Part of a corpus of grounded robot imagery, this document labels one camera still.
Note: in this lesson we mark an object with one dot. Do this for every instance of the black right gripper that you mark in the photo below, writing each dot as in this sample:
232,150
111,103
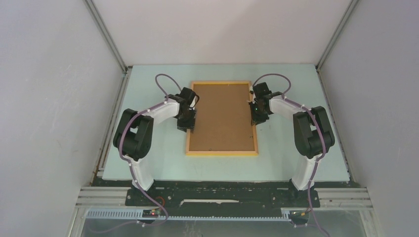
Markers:
256,119

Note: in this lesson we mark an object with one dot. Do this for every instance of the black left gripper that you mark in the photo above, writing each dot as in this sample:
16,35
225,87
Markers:
188,125

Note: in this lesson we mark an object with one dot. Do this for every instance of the brown cardboard backing board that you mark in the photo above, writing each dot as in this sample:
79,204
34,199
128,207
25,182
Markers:
222,117

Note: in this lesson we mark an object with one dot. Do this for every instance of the orange wooden picture frame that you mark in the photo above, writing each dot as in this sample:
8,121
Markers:
222,153

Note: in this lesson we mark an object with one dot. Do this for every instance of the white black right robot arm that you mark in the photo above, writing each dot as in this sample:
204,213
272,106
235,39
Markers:
312,132

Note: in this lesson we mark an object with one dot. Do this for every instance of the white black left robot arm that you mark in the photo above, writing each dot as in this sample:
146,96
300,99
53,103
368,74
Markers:
133,137

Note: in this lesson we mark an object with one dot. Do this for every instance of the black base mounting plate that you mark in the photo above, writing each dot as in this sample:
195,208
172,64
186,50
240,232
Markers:
224,199

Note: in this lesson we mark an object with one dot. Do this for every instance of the small electronics board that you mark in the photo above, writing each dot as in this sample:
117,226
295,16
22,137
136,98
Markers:
151,213

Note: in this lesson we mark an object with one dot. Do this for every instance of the left aluminium corner post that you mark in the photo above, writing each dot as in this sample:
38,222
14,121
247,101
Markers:
98,20

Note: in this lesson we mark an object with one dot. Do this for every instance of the aluminium corner post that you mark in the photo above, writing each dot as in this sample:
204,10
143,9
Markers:
98,20
336,34

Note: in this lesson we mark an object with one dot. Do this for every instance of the aluminium rail front frame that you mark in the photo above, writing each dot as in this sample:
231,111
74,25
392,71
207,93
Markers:
109,201

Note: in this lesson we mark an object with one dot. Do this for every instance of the right aluminium corner post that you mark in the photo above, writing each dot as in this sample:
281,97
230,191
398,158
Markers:
336,34

